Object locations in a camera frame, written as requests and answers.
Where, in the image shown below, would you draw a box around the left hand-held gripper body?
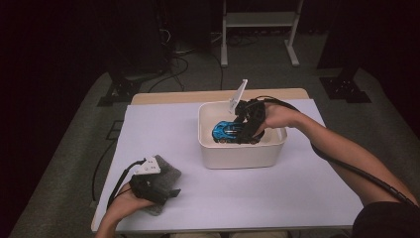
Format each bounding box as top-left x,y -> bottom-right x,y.
128,156 -> 173,205

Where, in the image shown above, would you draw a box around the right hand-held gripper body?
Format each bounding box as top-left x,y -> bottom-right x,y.
227,77 -> 267,134

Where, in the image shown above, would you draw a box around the blue toy car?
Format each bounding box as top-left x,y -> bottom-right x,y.
211,120 -> 265,146

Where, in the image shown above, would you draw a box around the grey fuzzy cloth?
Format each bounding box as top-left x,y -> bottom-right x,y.
138,154 -> 183,217

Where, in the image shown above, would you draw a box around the white plastic bin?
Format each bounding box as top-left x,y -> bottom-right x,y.
197,100 -> 288,171

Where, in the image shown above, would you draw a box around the person's right hand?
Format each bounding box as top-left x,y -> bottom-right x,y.
257,101 -> 304,136

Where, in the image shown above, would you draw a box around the person's left hand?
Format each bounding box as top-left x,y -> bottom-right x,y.
107,189 -> 158,223

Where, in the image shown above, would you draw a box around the black stand base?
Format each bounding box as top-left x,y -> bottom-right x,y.
96,63 -> 144,108
318,63 -> 372,104

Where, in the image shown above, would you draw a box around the white metal stand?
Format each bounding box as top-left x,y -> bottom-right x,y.
220,0 -> 305,68

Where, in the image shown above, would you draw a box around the person's black shirt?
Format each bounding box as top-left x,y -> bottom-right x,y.
351,200 -> 420,238

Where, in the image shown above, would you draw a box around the black square floor frame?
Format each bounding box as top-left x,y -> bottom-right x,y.
105,119 -> 125,142

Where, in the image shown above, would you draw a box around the thin black floor cable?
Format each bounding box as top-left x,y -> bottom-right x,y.
91,138 -> 119,203

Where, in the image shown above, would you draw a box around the black floor cables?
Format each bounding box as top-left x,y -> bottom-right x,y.
147,28 -> 226,94

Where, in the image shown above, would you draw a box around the right hand-held gripper cable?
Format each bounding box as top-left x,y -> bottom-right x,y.
249,95 -> 418,208

